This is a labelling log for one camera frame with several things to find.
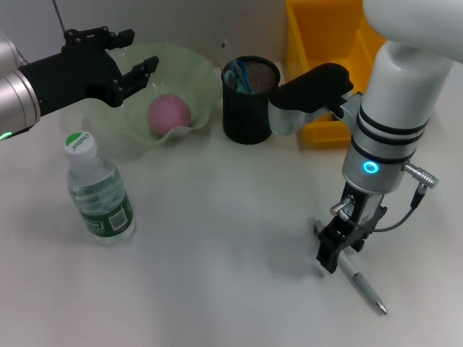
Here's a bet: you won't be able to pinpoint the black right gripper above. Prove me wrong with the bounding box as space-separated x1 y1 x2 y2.
316 182 388 275

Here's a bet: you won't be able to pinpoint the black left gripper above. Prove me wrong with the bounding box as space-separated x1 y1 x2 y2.
17 27 160 116

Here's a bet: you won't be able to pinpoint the white grey pen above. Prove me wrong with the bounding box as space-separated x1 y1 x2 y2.
311 215 388 316

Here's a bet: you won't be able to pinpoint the pink peach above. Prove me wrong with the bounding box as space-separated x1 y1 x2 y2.
147 93 192 135

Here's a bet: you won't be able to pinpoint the clear plastic ruler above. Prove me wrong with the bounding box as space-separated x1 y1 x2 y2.
213 38 250 93

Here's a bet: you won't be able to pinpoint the blue scissors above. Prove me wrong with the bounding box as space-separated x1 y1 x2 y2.
223 59 254 95

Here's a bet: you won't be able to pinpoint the clear green-label water bottle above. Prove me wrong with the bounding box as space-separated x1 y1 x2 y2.
64 130 137 247

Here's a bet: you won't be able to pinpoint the translucent green fruit plate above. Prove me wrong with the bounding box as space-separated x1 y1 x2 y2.
85 42 217 147

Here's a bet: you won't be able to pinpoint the black mesh pen holder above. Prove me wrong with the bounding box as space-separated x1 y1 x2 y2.
221 55 281 145

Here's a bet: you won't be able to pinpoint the yellow plastic bin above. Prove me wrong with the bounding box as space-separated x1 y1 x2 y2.
285 0 390 144

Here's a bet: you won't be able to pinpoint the right arm gripper cable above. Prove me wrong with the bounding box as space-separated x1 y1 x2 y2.
329 164 441 232

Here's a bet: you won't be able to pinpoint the arm gripper cable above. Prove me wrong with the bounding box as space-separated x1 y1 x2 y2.
7 124 37 138
329 164 441 232

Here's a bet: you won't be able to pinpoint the left arm gripper cable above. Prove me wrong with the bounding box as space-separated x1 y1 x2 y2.
7 124 37 138

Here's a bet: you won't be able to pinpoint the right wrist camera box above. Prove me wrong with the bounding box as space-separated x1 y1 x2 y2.
269 62 355 137

